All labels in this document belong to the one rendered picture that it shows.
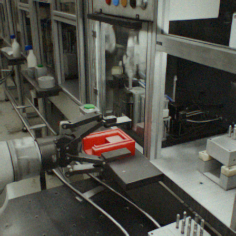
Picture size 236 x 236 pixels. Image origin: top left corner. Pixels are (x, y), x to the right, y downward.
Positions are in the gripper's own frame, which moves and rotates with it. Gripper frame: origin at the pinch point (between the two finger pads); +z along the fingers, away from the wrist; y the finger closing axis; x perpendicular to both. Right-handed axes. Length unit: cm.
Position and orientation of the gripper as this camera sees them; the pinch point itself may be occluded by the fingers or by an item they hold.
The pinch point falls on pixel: (119, 137)
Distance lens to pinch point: 80.3
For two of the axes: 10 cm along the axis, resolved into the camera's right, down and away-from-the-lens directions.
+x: -4.5, -3.5, 8.2
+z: 8.9, -1.7, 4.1
